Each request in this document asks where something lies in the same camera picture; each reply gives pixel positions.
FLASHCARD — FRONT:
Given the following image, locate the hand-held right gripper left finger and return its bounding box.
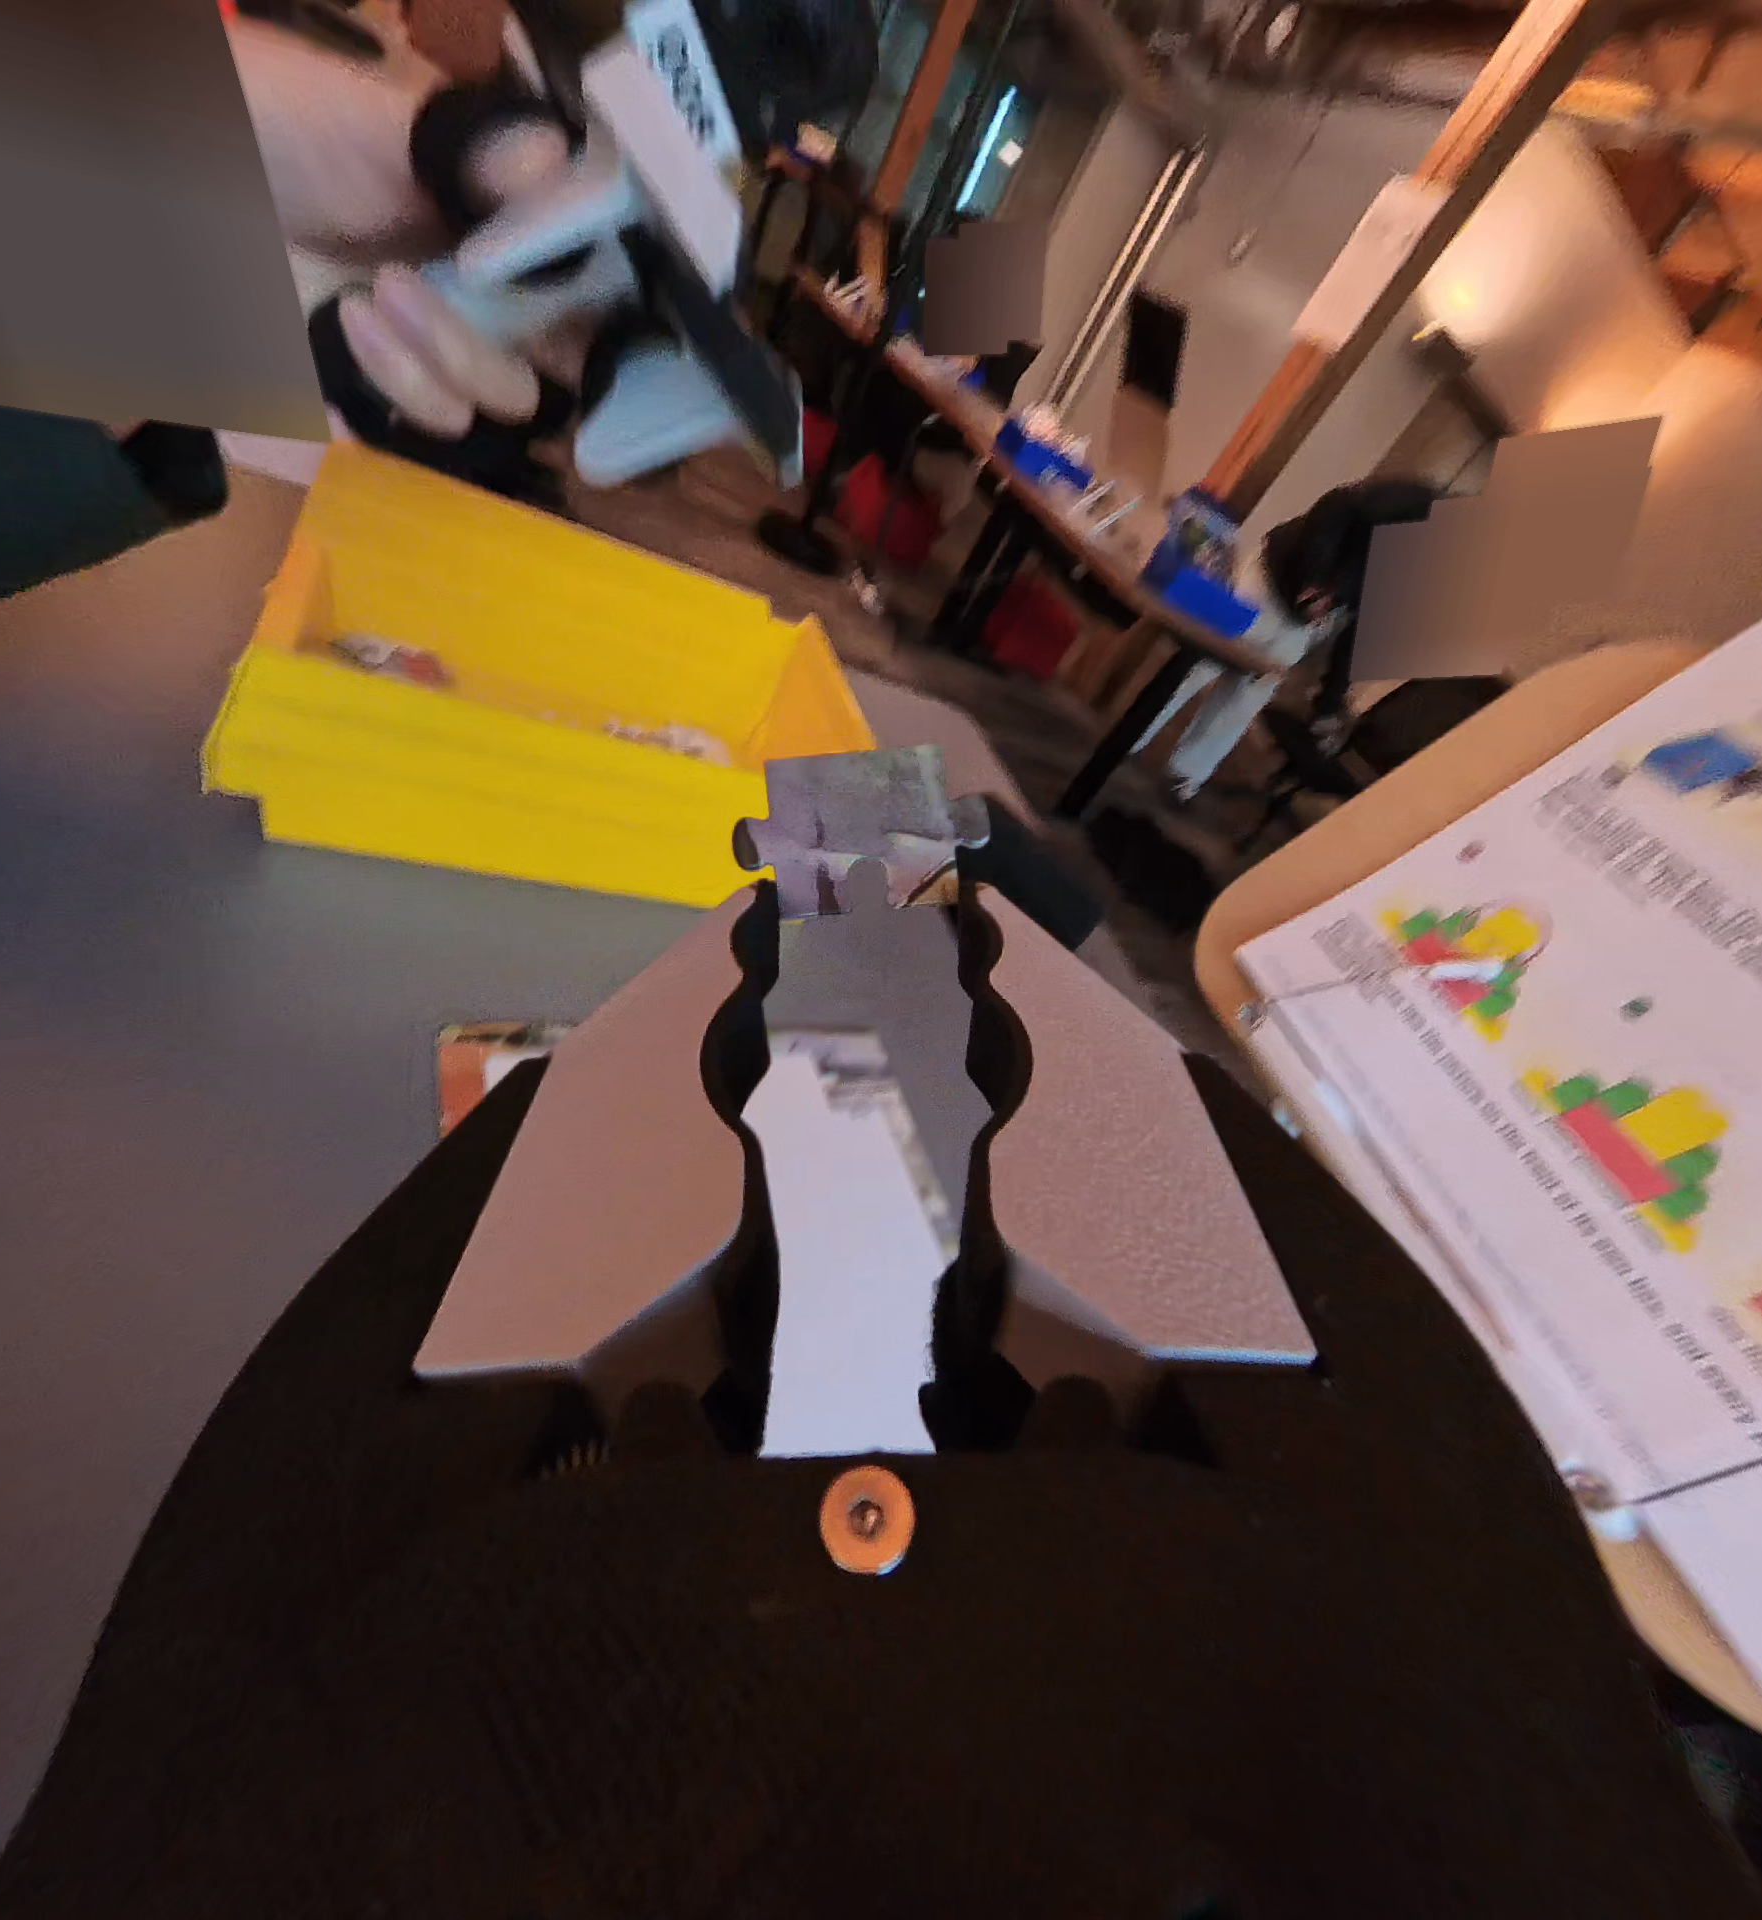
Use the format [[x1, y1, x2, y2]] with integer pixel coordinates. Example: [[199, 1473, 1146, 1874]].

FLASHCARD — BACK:
[[414, 882, 790, 1454]]

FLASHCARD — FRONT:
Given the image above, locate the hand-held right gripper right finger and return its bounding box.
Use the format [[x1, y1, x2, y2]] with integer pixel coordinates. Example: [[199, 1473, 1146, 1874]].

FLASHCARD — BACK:
[[918, 882, 1321, 1454]]

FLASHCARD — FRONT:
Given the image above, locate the puzzle frame board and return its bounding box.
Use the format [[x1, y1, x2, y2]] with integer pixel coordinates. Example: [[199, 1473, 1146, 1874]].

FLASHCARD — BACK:
[[437, 1021, 961, 1455]]

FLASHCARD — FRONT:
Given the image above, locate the yellow bin with puzzle pieces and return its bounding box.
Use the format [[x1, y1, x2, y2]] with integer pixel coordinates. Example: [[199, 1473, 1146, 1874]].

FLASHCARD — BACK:
[[201, 440, 875, 909]]

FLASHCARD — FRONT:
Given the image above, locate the pile of puzzle pieces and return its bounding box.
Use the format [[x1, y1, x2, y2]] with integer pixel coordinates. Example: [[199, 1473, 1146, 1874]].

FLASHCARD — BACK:
[[326, 629, 734, 767]]

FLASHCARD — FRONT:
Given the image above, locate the pale grey puzzle piece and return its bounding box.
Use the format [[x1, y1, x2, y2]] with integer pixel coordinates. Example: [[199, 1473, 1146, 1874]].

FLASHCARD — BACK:
[[732, 744, 995, 920]]

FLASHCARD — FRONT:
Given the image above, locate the person's left forearm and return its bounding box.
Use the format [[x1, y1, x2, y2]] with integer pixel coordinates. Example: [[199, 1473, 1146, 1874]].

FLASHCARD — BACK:
[[0, 393, 230, 632]]

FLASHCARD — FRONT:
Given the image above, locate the grey desk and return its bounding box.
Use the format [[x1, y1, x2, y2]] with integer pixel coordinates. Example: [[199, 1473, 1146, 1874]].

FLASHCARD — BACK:
[[0, 436, 1032, 1920]]

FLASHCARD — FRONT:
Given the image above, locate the person's left hand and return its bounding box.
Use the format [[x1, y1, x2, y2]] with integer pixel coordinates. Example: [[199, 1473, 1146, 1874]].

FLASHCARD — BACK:
[[333, 275, 552, 440]]

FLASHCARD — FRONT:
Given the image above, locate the small blue box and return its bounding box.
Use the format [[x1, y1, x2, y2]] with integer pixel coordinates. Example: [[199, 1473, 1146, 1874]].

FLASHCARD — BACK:
[[994, 406, 1096, 495]]

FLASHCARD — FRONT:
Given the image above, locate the instruction sheet on stand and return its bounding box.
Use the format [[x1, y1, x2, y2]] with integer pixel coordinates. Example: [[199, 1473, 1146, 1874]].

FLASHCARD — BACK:
[[1193, 637, 1762, 1764]]

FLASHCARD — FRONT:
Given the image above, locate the large blue box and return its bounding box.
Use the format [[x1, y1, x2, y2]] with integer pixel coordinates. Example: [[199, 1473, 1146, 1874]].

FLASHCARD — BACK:
[[1144, 486, 1261, 640]]

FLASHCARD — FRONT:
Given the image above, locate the printed instruction sheet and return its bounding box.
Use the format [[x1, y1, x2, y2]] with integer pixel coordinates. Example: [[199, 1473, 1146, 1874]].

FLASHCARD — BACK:
[[1234, 576, 1762, 1718]]

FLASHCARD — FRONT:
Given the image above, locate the wooden post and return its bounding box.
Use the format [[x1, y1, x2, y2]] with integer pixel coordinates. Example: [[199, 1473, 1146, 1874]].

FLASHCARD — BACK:
[[1212, 0, 1619, 512]]

